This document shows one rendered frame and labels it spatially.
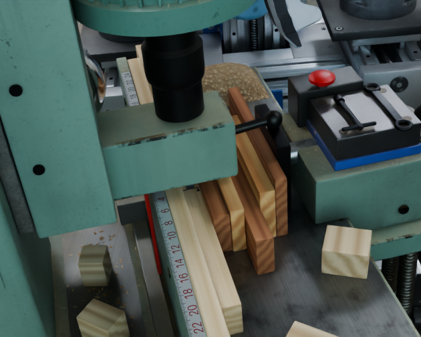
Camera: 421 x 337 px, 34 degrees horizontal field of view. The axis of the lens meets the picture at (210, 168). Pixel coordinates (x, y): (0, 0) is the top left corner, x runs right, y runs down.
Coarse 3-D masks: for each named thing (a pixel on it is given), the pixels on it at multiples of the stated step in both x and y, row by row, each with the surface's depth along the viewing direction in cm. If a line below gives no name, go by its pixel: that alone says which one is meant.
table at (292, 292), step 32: (288, 224) 76; (320, 224) 75; (416, 224) 78; (288, 256) 72; (320, 256) 71; (384, 256) 78; (256, 288) 68; (288, 288) 68; (320, 288) 68; (352, 288) 67; (384, 288) 67; (256, 320) 65; (288, 320) 65; (320, 320) 65; (352, 320) 64; (384, 320) 64
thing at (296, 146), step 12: (264, 108) 77; (264, 132) 76; (276, 132) 73; (276, 144) 72; (288, 144) 71; (300, 144) 77; (312, 144) 77; (276, 156) 72; (288, 156) 72; (288, 168) 73; (288, 180) 74; (288, 192) 75; (288, 204) 76
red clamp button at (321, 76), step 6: (312, 72) 77; (318, 72) 77; (324, 72) 77; (330, 72) 77; (312, 78) 76; (318, 78) 76; (324, 78) 76; (330, 78) 76; (318, 84) 76; (324, 84) 76
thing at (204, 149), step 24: (216, 96) 73; (120, 120) 70; (144, 120) 70; (192, 120) 69; (216, 120) 69; (120, 144) 67; (144, 144) 68; (168, 144) 68; (192, 144) 69; (216, 144) 70; (120, 168) 69; (144, 168) 69; (168, 168) 70; (192, 168) 71; (216, 168) 72; (120, 192) 70; (144, 192) 71
